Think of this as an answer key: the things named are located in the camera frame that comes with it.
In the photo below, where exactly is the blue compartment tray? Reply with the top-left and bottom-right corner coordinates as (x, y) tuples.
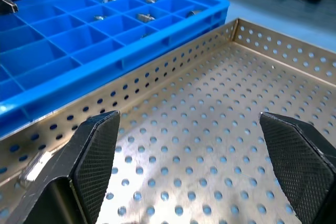
(0, 0), (231, 140)

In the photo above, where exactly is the perforated metal tray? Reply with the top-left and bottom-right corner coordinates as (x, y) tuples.
(0, 18), (336, 224)

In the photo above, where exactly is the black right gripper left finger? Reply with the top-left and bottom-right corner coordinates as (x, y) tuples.
(5, 110), (121, 224)

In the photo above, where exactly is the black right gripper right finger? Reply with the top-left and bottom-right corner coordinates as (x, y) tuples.
(259, 111), (336, 224)

